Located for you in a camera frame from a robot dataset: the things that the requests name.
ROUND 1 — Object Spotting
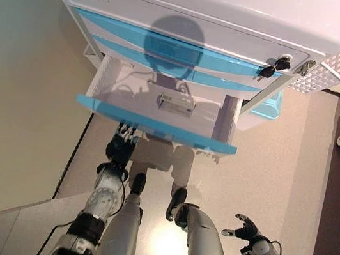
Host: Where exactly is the silver cart side latch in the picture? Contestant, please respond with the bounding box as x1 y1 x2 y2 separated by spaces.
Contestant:
297 57 317 77

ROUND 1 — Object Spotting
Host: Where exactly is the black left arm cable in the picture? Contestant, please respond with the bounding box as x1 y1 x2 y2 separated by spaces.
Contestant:
35 215 78 255

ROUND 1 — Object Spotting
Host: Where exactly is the white perforated side basket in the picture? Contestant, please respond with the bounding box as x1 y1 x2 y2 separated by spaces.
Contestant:
287 36 340 100

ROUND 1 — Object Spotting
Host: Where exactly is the blue-front cart drawer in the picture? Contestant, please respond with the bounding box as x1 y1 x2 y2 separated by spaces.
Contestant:
65 4 290 77
85 33 267 96
71 50 249 157

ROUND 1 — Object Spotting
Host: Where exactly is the black key bunch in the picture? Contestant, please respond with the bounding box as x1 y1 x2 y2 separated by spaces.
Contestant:
254 50 294 87

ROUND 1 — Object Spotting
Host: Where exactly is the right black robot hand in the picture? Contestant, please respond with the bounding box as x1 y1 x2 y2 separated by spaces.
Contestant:
220 211 265 246

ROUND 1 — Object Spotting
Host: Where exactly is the white blue medicine box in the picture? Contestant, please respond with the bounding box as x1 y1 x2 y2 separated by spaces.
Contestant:
155 90 198 118

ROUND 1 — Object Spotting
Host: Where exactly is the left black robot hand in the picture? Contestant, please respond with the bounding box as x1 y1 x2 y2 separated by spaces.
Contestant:
103 120 142 170

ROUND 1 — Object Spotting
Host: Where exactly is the light blue waste bin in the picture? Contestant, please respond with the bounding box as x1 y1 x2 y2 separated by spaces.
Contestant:
249 85 285 123

